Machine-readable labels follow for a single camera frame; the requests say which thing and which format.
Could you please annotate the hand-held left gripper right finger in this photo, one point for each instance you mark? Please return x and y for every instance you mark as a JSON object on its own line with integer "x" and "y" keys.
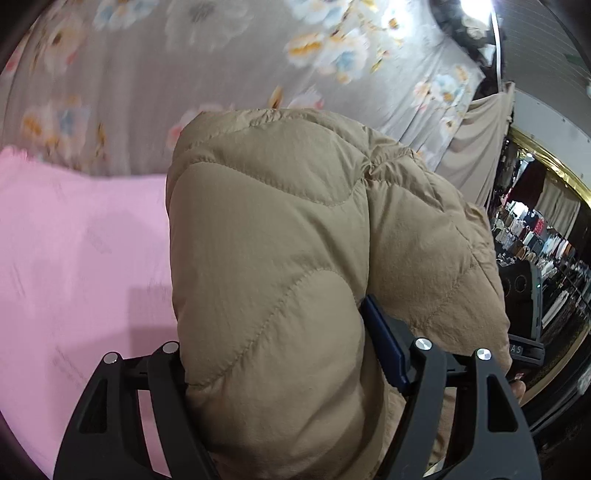
{"x": 383, "y": 341}

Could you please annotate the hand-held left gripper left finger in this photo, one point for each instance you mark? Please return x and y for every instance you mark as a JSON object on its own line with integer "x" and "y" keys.
{"x": 161, "y": 369}

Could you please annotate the khaki puffer jacket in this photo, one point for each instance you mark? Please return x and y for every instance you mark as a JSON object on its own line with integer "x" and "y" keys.
{"x": 277, "y": 230}

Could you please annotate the rack of hanging clothes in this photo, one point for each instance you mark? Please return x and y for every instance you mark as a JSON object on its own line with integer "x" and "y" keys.
{"x": 540, "y": 244}

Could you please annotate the person's right hand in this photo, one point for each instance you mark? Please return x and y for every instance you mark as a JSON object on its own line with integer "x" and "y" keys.
{"x": 518, "y": 392}

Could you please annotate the small beige curtain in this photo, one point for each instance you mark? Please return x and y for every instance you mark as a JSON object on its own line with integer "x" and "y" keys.
{"x": 556, "y": 203}

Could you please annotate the pink blanket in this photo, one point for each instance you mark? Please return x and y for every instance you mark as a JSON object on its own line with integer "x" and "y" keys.
{"x": 83, "y": 254}

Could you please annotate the large beige curtain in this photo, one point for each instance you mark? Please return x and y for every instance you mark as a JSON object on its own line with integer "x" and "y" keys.
{"x": 485, "y": 147}

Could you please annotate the bright ceiling lamp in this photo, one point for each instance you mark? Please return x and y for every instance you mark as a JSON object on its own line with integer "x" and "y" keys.
{"x": 475, "y": 7}

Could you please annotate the grey floral bed sheet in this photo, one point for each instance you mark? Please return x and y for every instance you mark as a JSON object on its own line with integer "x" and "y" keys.
{"x": 184, "y": 69}

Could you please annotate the gold frame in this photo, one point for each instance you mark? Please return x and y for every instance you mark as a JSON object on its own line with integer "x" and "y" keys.
{"x": 549, "y": 161}

